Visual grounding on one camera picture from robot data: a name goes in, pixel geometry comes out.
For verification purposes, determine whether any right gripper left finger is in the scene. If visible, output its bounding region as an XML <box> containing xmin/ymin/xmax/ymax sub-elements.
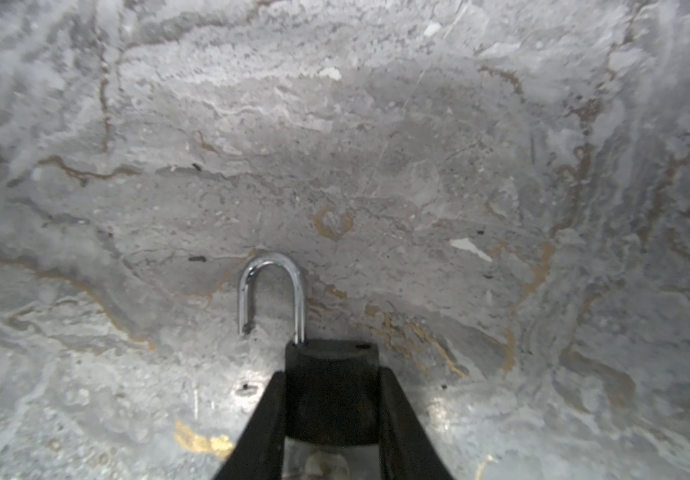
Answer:
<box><xmin>213</xmin><ymin>371</ymin><xmax>286</xmax><ymax>480</ymax></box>

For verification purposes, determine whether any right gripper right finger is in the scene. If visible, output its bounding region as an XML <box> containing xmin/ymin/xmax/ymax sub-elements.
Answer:
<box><xmin>379</xmin><ymin>367</ymin><xmax>453</xmax><ymax>480</ymax></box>

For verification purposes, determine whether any black padlock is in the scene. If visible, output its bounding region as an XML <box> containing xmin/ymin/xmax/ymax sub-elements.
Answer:
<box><xmin>237</xmin><ymin>253</ymin><xmax>380</xmax><ymax>479</ymax></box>

